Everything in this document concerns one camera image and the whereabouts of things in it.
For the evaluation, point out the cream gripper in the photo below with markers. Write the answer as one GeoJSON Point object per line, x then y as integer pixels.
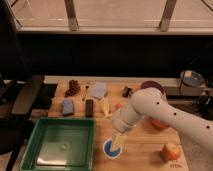
{"type": "Point", "coordinates": [117, 140]}

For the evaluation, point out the white plastic cup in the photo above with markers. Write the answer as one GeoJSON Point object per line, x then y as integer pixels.
{"type": "Point", "coordinates": [106, 156]}

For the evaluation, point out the blue plastic cup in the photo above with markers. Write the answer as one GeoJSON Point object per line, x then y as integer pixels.
{"type": "Point", "coordinates": [110, 150]}

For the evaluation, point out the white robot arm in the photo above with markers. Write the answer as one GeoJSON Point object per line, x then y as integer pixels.
{"type": "Point", "coordinates": [150, 102]}

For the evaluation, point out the green plastic tray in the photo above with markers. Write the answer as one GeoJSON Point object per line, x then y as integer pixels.
{"type": "Point", "coordinates": [60, 144]}

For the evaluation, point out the orange carrot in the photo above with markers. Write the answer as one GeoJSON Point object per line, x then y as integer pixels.
{"type": "Point", "coordinates": [119, 106]}

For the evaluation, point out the yellow banana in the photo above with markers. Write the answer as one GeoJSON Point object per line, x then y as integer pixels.
{"type": "Point", "coordinates": [105, 107]}

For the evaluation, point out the red bowl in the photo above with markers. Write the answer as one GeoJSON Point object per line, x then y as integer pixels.
{"type": "Point", "coordinates": [158, 124]}

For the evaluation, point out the black rectangular block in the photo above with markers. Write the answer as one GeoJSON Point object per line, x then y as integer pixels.
{"type": "Point", "coordinates": [89, 108]}

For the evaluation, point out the red apple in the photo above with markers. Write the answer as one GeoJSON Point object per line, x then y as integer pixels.
{"type": "Point", "coordinates": [170, 152]}

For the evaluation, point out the blue sponge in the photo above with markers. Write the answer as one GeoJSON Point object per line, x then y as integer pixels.
{"type": "Point", "coordinates": [67, 107]}

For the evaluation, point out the purple plate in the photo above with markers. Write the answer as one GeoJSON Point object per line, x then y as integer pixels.
{"type": "Point", "coordinates": [152, 84]}

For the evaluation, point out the brown grape bunch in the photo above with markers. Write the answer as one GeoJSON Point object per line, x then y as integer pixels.
{"type": "Point", "coordinates": [74, 88]}

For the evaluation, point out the grey round dish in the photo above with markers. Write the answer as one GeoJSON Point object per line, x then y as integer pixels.
{"type": "Point", "coordinates": [192, 78]}

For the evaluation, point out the black chair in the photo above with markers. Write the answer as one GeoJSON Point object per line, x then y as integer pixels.
{"type": "Point", "coordinates": [16, 125]}

